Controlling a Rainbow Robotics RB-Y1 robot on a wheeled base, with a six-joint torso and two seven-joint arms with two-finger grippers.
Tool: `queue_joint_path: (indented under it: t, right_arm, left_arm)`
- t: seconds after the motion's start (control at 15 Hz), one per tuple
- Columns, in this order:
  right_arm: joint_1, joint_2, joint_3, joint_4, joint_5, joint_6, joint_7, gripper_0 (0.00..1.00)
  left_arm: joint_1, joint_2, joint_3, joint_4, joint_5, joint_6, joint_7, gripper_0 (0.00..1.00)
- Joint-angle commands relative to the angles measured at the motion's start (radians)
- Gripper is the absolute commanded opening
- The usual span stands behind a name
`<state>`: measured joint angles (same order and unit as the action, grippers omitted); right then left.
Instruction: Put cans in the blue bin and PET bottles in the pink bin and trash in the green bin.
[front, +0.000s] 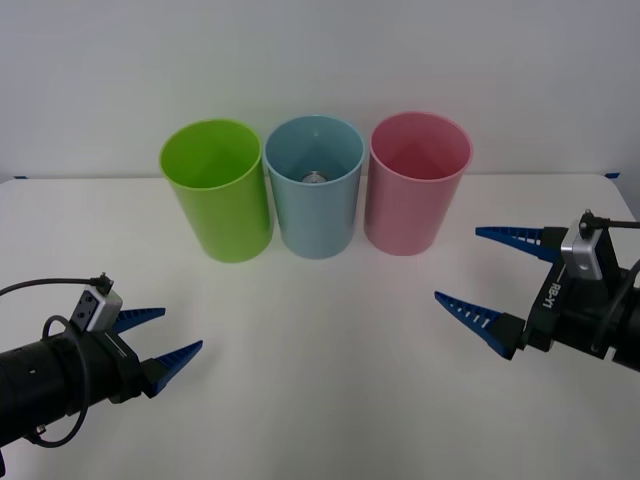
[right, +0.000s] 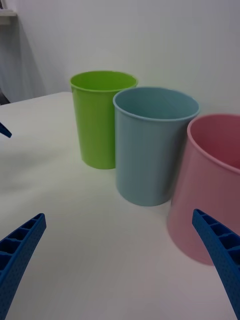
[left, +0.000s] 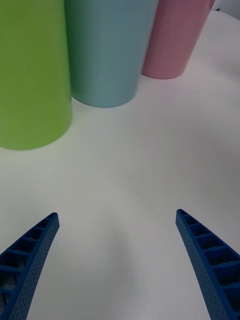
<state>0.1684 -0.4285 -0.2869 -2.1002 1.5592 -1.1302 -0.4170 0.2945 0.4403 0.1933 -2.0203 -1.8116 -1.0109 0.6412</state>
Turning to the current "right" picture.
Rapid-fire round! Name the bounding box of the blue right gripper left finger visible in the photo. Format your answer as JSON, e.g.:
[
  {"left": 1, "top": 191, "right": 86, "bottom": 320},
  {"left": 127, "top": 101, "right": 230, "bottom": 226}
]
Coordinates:
[{"left": 0, "top": 212, "right": 47, "bottom": 320}]

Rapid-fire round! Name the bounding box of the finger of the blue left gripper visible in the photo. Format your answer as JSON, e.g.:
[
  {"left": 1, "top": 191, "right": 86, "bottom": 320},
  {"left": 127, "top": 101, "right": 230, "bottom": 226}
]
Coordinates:
[{"left": 0, "top": 121, "right": 13, "bottom": 139}]

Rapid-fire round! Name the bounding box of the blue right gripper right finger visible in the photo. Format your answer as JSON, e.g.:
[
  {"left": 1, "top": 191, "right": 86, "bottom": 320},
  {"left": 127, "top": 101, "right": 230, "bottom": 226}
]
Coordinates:
[{"left": 191, "top": 208, "right": 240, "bottom": 320}]

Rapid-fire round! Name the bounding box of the pink plastic bin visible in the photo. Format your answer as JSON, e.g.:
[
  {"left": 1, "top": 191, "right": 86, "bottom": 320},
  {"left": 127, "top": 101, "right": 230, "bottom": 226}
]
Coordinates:
[{"left": 166, "top": 113, "right": 240, "bottom": 266}]

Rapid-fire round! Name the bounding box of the green plastic bin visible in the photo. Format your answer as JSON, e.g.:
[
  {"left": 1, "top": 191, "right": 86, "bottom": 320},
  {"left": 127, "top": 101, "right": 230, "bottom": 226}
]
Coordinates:
[{"left": 69, "top": 70, "right": 139, "bottom": 170}]

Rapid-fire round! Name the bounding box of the pale blue plastic bin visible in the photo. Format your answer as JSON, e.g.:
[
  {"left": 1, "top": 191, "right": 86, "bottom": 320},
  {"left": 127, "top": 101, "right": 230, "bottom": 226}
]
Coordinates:
[{"left": 112, "top": 86, "right": 201, "bottom": 207}]

